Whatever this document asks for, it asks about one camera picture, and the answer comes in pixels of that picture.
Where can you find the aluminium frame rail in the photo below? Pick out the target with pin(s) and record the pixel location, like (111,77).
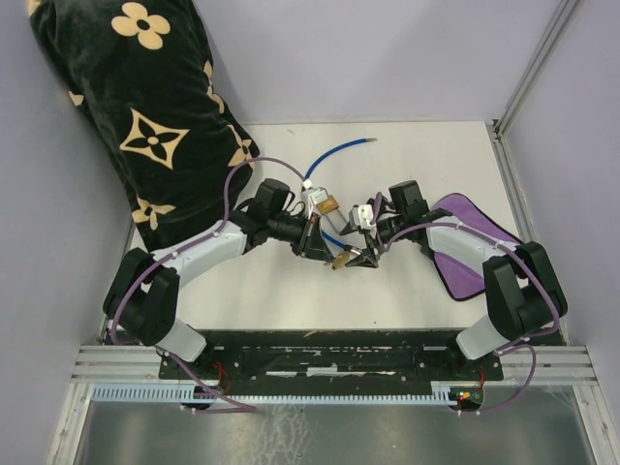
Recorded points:
(551,37)

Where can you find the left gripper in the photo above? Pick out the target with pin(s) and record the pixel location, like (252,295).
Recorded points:
(316,248)

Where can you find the small brass padlock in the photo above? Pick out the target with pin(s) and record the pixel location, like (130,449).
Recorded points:
(341,259)

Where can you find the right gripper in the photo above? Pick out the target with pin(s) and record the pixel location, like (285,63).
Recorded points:
(367,259)

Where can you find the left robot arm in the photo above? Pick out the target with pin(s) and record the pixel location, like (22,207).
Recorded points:
(144,292)

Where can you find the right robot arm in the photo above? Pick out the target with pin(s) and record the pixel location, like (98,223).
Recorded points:
(523,296)

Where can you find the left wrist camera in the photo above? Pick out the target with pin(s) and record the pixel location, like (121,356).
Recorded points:
(314,198)

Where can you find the purple cloth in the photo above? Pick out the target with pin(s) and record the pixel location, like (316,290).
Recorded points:
(461,242)

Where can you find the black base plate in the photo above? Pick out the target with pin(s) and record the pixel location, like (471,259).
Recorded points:
(313,362)

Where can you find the blue cable lock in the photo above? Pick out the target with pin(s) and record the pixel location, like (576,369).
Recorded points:
(329,238)

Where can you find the black floral plush pillow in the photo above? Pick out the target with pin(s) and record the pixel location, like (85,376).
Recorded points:
(140,72)

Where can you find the long-shackle brass padlock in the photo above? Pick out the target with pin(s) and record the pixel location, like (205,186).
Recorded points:
(330,208)

